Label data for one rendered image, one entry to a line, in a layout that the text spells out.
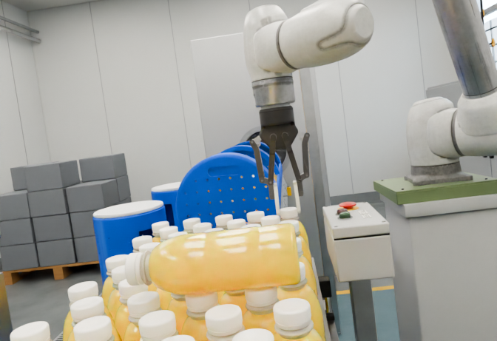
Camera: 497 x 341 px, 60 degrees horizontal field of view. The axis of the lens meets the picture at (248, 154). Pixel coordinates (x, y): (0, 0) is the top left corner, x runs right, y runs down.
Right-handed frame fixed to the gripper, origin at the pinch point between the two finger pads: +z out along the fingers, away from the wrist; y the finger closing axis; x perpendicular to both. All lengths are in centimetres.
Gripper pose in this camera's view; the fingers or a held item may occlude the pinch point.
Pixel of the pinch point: (287, 198)
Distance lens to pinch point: 96.1
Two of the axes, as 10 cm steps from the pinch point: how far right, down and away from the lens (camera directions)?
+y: -9.9, 1.2, 0.9
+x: -0.8, 0.8, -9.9
